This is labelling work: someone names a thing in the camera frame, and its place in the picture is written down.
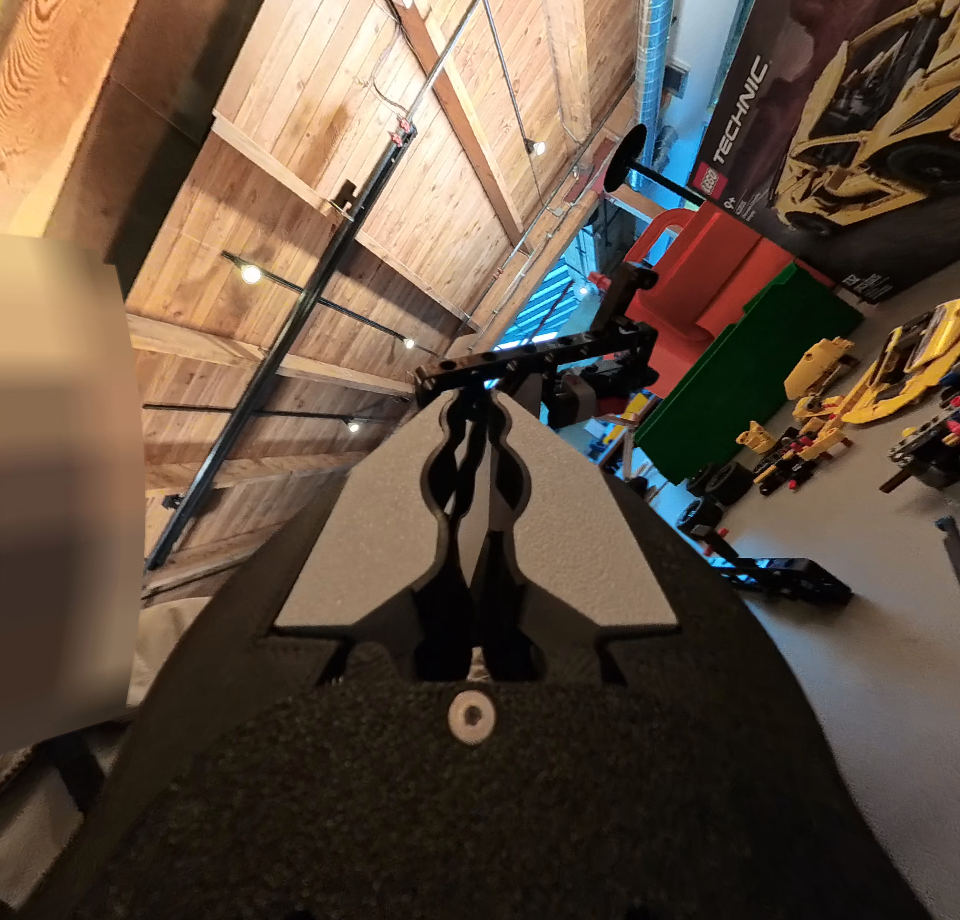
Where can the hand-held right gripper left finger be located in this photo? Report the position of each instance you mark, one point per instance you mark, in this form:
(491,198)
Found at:
(360,552)

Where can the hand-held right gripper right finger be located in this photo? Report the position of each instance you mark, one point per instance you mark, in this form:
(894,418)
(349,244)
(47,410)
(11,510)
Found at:
(592,552)

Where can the black toy brick beam assembly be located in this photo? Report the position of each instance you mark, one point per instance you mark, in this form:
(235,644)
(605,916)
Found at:
(540,353)

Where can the grey desk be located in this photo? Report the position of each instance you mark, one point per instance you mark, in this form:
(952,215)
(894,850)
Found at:
(862,680)

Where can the black toy wheel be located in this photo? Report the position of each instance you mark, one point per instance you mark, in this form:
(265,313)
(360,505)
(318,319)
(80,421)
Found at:
(731,482)
(697,482)
(699,516)

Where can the black toy brick piece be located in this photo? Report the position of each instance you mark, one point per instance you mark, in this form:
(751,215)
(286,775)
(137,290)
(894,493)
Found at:
(787,578)

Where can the small yellow toy brick piece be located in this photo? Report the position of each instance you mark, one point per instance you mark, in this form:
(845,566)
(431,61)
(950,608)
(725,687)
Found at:
(754,436)

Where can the black yellow toy brick assembly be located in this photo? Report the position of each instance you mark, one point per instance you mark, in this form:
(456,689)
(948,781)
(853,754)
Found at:
(802,451)

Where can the green plastic bin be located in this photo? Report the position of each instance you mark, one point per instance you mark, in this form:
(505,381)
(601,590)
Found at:
(750,365)

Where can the black ceiling lighting track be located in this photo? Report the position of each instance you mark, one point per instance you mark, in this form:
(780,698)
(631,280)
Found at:
(300,312)

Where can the skylight window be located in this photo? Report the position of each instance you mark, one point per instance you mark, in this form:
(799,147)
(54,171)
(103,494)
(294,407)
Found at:
(551,293)

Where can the red plastic storage tote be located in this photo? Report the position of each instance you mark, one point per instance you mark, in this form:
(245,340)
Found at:
(705,282)

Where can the yellow toy car body part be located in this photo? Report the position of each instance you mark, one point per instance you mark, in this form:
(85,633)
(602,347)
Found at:
(817,365)

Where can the toy car chassis assembly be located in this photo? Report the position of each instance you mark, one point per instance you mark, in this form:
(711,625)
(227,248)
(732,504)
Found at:
(926,447)

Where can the large yellow toy car panel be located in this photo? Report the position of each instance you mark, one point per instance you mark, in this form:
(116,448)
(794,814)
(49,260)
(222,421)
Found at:
(900,380)

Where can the black round disc on rod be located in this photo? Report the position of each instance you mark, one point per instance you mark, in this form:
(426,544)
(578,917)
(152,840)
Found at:
(625,156)

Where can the toy car set box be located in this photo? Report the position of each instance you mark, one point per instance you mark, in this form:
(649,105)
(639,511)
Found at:
(825,147)

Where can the silver ventilation duct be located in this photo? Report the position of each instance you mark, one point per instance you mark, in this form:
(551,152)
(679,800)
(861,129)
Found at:
(656,49)

